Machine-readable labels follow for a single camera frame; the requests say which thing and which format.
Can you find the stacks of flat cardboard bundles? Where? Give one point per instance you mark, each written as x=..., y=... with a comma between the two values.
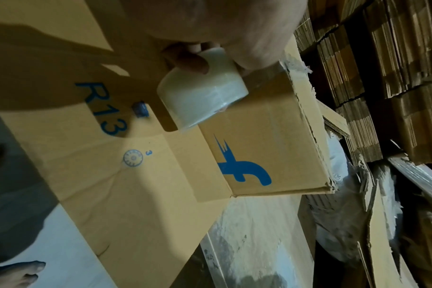
x=373, y=73

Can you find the person's left hand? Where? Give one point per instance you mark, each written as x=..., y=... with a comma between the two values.
x=223, y=28

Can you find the clear tape roll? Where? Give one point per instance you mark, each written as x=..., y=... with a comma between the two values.
x=202, y=90

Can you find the white plastic sack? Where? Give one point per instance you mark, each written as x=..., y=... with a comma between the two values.
x=344, y=208

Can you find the person's bare foot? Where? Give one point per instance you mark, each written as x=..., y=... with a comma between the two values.
x=13, y=274

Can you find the yellow cardboard box blue marks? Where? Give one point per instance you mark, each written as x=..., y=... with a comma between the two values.
x=130, y=169

